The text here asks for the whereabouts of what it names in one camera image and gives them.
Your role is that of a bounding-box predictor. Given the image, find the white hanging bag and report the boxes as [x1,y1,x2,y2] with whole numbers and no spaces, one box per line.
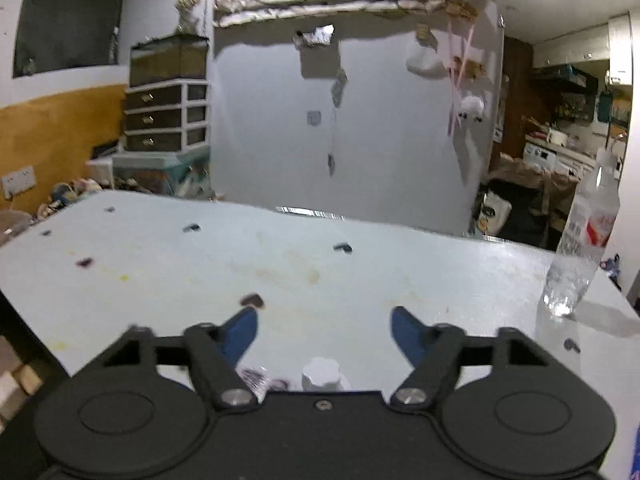
[406,35,446,77]

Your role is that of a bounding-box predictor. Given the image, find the dark window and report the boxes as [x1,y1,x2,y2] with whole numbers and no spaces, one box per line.
[12,0,131,80]

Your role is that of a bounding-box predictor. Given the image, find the white washing machine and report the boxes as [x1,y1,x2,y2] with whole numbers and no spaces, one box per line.
[522,142,559,174]

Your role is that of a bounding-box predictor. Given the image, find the brown wooden block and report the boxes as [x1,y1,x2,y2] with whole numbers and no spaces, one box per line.
[0,335,27,377]

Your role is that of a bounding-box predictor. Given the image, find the pink ribbons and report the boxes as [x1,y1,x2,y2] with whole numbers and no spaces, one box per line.
[447,22,477,137]

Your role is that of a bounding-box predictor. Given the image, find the white plush toy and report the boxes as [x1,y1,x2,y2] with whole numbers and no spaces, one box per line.
[457,96,485,124]

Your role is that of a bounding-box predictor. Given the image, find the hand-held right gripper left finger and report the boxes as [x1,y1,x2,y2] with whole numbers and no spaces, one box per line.
[102,306,261,411]

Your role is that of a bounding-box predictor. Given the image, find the clear plastic water bottle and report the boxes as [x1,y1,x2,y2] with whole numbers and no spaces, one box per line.
[542,147,621,319]

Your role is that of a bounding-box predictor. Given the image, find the clear plastic piece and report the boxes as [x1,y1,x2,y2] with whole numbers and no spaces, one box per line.
[240,366,274,399]

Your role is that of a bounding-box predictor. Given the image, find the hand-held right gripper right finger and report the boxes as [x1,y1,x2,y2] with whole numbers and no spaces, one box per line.
[390,306,546,411]

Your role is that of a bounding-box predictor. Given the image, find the pile of plush toys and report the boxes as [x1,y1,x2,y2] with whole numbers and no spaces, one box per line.
[37,177,104,219]

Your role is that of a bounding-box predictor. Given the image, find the glass tank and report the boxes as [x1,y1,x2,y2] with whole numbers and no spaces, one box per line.
[129,34,209,87]

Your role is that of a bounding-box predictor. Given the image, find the white wall socket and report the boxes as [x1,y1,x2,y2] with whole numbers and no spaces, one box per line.
[0,165,37,200]

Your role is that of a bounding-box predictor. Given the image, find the dark chair with brown cloth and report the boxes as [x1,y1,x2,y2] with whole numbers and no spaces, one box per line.
[480,160,577,249]

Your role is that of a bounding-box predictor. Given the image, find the white plastic drawer tower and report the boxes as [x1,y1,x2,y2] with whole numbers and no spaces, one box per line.
[122,79,210,153]

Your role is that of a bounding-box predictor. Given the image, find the dark plastic drawer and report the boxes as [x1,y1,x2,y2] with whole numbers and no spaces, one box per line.
[125,108,184,131]
[125,86,184,110]
[125,131,184,152]

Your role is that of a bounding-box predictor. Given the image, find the white cap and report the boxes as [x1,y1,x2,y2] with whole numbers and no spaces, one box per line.
[301,357,353,392]

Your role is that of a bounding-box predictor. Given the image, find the white upper cabinet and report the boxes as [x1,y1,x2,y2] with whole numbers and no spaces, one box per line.
[607,12,634,86]

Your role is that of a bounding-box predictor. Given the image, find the silver foil scrap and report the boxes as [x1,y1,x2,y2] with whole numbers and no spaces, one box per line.
[294,24,335,49]

